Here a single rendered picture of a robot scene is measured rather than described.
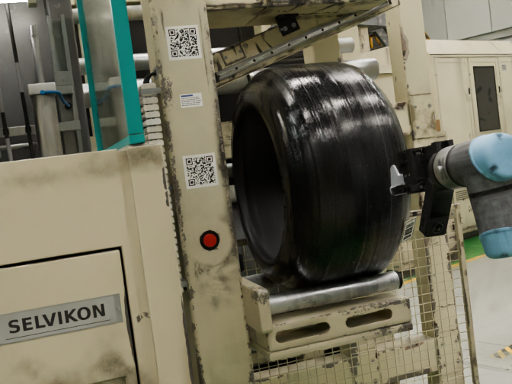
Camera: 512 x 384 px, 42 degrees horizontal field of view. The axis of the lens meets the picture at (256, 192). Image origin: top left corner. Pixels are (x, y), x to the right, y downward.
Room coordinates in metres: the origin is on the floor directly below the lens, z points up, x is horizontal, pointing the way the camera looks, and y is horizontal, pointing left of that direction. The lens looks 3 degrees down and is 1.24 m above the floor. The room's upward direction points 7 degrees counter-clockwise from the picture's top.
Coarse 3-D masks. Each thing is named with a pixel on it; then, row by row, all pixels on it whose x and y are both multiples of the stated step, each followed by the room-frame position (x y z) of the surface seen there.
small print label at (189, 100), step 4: (180, 96) 1.51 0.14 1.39; (184, 96) 1.51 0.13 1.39; (188, 96) 1.52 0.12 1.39; (192, 96) 1.52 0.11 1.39; (196, 96) 1.52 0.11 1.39; (200, 96) 1.52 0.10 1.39; (184, 100) 1.51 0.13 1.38; (188, 100) 1.52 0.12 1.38; (192, 100) 1.52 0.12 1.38; (196, 100) 1.52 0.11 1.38; (200, 100) 1.52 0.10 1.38; (184, 104) 1.51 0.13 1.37; (188, 104) 1.52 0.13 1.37; (192, 104) 1.52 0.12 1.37; (196, 104) 1.52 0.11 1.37; (200, 104) 1.52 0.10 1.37
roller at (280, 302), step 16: (304, 288) 1.52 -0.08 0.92; (320, 288) 1.52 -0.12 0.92; (336, 288) 1.52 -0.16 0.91; (352, 288) 1.53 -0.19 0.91; (368, 288) 1.54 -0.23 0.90; (384, 288) 1.56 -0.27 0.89; (400, 288) 1.58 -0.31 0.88; (272, 304) 1.48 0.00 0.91; (288, 304) 1.49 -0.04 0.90; (304, 304) 1.50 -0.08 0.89; (320, 304) 1.52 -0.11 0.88
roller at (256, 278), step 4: (248, 276) 1.77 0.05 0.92; (252, 276) 1.77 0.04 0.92; (256, 276) 1.77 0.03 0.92; (260, 276) 1.77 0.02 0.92; (264, 276) 1.77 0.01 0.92; (252, 280) 1.76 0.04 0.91; (256, 280) 1.76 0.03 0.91; (260, 280) 1.76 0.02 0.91; (264, 280) 1.76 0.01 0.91; (268, 280) 1.77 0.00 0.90; (260, 284) 1.76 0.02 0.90; (264, 284) 1.76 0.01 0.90; (268, 284) 1.77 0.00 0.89; (272, 284) 1.77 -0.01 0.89; (276, 284) 1.78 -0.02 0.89; (268, 288) 1.78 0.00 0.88; (272, 288) 1.78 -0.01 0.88
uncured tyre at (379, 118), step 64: (320, 64) 1.61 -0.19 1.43; (256, 128) 1.88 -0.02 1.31; (320, 128) 1.42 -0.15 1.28; (384, 128) 1.46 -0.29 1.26; (256, 192) 1.91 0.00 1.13; (320, 192) 1.40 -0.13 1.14; (384, 192) 1.44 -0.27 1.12; (256, 256) 1.73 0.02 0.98; (320, 256) 1.45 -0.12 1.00; (384, 256) 1.52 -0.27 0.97
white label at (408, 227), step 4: (416, 216) 1.51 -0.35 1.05; (408, 220) 1.49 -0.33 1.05; (412, 220) 1.50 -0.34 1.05; (404, 224) 1.49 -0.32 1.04; (408, 224) 1.50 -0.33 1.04; (412, 224) 1.51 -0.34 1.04; (404, 228) 1.49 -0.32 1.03; (408, 228) 1.51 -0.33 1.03; (412, 228) 1.52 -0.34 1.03; (404, 232) 1.50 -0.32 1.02; (408, 232) 1.52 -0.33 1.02; (412, 232) 1.53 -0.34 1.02; (404, 236) 1.51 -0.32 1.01; (408, 236) 1.52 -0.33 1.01; (404, 240) 1.52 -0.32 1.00
